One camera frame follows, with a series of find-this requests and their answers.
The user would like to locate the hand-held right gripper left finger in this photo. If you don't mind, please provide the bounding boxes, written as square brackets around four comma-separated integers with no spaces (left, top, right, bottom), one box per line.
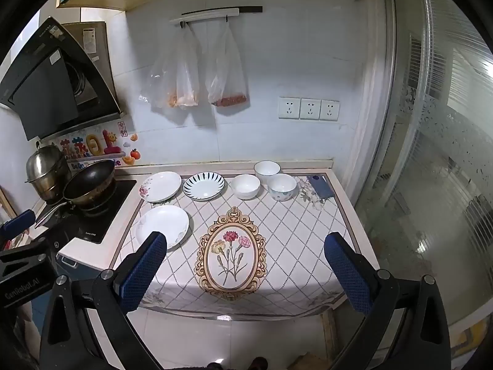
[39,231,168,370]

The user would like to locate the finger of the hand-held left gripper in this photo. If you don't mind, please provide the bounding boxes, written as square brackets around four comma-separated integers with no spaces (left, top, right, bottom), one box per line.
[0,210,36,240]

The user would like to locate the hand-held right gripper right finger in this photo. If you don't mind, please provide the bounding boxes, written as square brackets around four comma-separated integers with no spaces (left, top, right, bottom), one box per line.
[324,232,451,370]

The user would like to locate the white plate grey leaf print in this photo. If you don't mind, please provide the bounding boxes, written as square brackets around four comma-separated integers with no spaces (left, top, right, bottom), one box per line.
[135,205,190,248]

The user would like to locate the white plate pink flower print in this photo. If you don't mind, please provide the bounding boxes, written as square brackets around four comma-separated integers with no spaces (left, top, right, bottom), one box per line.
[139,171,182,203]

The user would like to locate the white plate blue striped rim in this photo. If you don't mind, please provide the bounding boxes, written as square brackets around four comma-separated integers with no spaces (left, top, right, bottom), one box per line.
[182,173,226,201]

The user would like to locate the white bowl blue floral print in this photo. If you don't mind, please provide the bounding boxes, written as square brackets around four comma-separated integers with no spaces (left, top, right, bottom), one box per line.
[267,173,298,202]

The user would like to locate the plain white bowl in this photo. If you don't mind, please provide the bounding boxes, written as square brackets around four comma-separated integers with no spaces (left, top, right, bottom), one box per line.
[254,161,281,186]
[230,174,261,200]

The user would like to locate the stainless steel pot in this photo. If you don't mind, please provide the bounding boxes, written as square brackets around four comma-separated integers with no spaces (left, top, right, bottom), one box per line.
[25,142,72,201]

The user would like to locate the black induction cooktop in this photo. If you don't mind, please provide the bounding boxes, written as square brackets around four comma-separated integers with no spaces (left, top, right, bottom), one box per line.
[36,179,138,245]

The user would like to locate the printed floral tablecloth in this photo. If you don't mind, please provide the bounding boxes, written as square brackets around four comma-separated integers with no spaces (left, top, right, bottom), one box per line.
[110,170,361,317]

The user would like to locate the black wok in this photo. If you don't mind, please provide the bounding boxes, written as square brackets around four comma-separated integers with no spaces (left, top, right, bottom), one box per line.
[35,159,117,228]

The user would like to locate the blue smartphone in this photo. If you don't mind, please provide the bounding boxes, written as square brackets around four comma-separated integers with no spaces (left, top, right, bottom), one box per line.
[307,175,335,200]

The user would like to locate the black range hood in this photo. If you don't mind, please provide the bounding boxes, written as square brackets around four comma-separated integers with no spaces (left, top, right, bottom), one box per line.
[0,16,126,142]

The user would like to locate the glass sliding door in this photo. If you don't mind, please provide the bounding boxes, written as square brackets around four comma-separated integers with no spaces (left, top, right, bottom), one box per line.
[358,0,493,328]

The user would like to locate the plastic bag orange contents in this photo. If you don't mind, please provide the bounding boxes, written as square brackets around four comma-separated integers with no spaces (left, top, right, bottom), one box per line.
[141,23,201,109]

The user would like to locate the plastic bag red contents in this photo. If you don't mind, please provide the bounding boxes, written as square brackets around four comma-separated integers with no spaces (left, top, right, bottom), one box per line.
[205,19,248,107]

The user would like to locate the colourful wall stickers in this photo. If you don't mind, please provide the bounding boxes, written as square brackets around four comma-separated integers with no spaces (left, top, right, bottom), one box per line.
[58,121,141,170]

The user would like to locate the white wall socket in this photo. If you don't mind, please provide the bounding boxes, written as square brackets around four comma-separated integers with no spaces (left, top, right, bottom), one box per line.
[320,100,340,121]
[278,97,300,120]
[300,98,321,120]

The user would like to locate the wall hook rail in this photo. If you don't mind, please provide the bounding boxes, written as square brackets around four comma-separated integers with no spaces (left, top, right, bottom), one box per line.
[169,6,263,27]

